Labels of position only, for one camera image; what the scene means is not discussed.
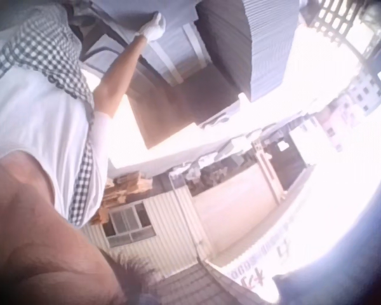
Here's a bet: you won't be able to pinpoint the person's right hand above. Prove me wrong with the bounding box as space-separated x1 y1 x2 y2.
135 11 168 43

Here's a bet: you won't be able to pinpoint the blue-grey panel with white stripes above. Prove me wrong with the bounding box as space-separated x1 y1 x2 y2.
81 0 214 86

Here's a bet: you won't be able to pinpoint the brown wooden board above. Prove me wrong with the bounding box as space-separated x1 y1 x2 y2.
126 62 241 151

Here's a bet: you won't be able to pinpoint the stack of grey corrugated sheets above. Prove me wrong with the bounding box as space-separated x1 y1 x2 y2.
194 0 302 103

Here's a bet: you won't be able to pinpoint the pile of wooden planks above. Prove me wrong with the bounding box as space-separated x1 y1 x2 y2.
97 170 154 227

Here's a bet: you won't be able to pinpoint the cream corrugated metal shed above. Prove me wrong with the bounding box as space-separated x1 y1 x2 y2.
81 183 212 276

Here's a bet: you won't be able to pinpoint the distant buildings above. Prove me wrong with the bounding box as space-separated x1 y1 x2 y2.
317 71 381 152

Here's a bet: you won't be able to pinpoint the grey tiled roof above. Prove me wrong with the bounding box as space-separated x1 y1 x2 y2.
145 262 244 305

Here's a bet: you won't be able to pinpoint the white banner with red print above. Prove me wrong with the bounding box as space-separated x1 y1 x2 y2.
220 219 309 304

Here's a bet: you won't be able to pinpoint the cream gate wall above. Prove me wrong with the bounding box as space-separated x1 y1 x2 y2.
189 149 290 257

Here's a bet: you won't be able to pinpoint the shed window with white frame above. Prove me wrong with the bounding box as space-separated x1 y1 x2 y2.
102 201 157 248

